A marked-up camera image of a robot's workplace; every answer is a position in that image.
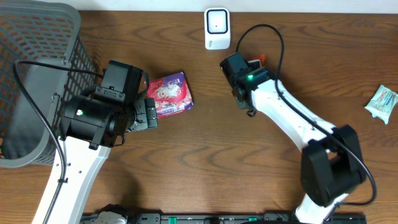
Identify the orange brown snack bar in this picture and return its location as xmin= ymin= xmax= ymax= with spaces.
xmin=249 ymin=54 xmax=267 ymax=67

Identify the red purple snack packet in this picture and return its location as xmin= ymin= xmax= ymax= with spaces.
xmin=147 ymin=72 xmax=193 ymax=118

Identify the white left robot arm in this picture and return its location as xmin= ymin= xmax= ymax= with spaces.
xmin=33 ymin=96 xmax=157 ymax=223

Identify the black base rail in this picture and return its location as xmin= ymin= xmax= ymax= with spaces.
xmin=80 ymin=212 xmax=368 ymax=224

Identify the light teal wipes packet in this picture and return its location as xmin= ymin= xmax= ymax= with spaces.
xmin=364 ymin=85 xmax=397 ymax=124

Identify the white barcode scanner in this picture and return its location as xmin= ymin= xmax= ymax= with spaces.
xmin=204 ymin=7 xmax=231 ymax=50

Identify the grey plastic mesh basket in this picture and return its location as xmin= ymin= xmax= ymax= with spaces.
xmin=1 ymin=1 xmax=96 ymax=168

